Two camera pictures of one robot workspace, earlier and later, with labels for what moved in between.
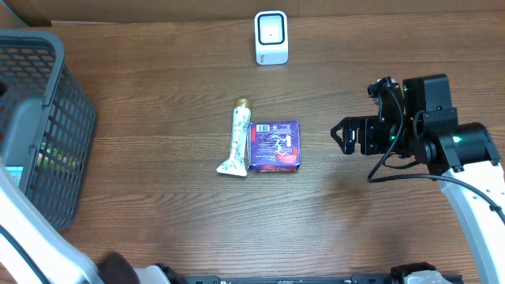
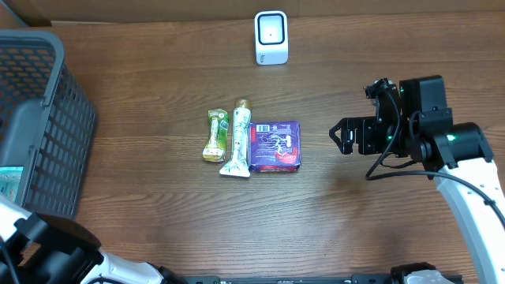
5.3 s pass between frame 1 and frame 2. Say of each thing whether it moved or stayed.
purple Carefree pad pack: stayed
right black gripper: stayed
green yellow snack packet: moved
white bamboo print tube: stayed
